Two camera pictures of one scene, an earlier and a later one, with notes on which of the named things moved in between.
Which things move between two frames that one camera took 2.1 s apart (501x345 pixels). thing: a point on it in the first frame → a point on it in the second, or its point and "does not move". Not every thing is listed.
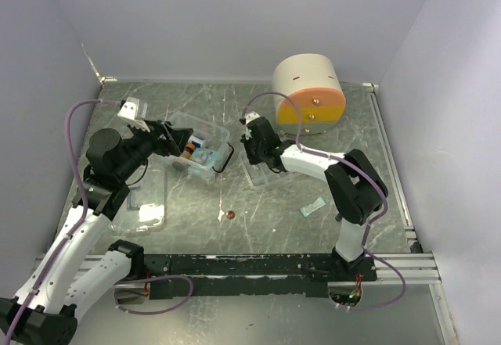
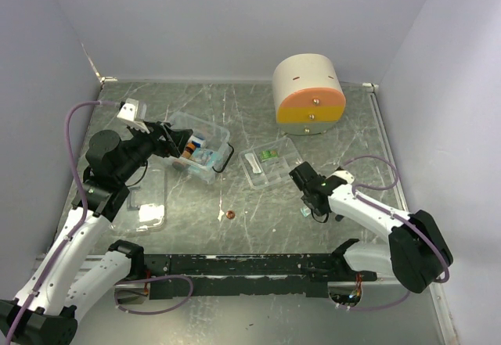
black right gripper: x=246 y=140 → x=317 y=212
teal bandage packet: x=207 y=159 does not move
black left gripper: x=178 y=137 does not move
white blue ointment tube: x=197 y=141 does not move
